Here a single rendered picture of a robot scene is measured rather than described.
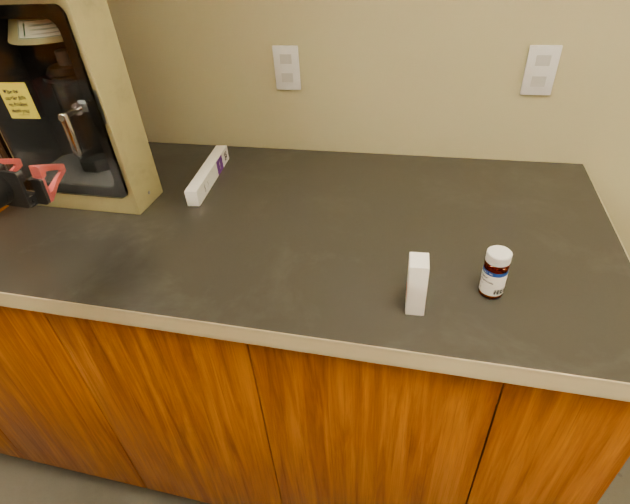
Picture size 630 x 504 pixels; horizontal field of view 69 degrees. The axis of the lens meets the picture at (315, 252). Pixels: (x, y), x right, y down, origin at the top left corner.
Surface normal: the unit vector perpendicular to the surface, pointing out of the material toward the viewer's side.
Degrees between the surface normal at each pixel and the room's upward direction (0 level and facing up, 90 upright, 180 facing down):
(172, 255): 0
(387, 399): 90
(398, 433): 90
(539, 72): 90
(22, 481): 0
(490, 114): 90
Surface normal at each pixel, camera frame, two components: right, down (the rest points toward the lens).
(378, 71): -0.23, 0.60
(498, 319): -0.06, -0.79
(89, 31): 0.97, 0.10
